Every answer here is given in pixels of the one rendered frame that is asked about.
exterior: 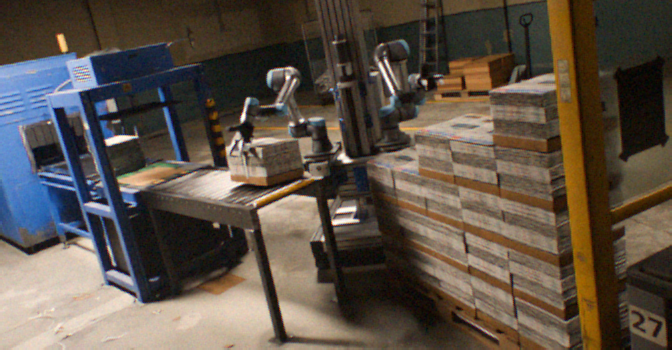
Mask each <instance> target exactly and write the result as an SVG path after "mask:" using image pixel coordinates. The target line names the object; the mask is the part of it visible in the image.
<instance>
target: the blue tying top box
mask: <svg viewBox="0 0 672 350"><path fill-rule="evenodd" d="M167 45H168V42H164V43H158V44H153V45H147V46H142V47H136V49H134V48H131V50H126V51H120V52H114V53H109V54H104V55H99V56H92V57H88V58H83V59H79V60H75V61H69V62H66V64H67V67H68V70H69V73H70V77H71V81H72V84H74V87H75V89H77V88H85V87H93V86H100V85H105V84H109V83H113V82H119V81H123V80H127V79H132V78H137V77H142V76H146V75H150V74H155V73H160V72H165V71H169V69H173V68H174V64H173V60H172V56H171V53H170V49H169V48H168V49H167V50H165V48H166V46H167Z"/></svg>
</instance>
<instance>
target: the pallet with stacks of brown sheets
mask: <svg viewBox="0 0 672 350"><path fill-rule="evenodd" d="M514 57H515V55H514V53H512V54H501V55H491V56H487V57H484V56H482V57H471V58H461V59H457V60H454V61H451V62H449V63H448V64H449V71H450V75H446V76H444V77H445V78H443V80H444V84H443V85H441V84H440V82H438V90H436V91H434V99H435V100H462V99H488V98H489V96H477V97H472V96H471V91H484V90H488V91H491V90H494V89H497V88H500V87H504V86H508V85H509V83H510V80H511V77H512V74H513V70H514V67H516V65H515V58H514ZM445 92H446V96H448V95H449V94H451V92H461V97H452V98H445Z"/></svg>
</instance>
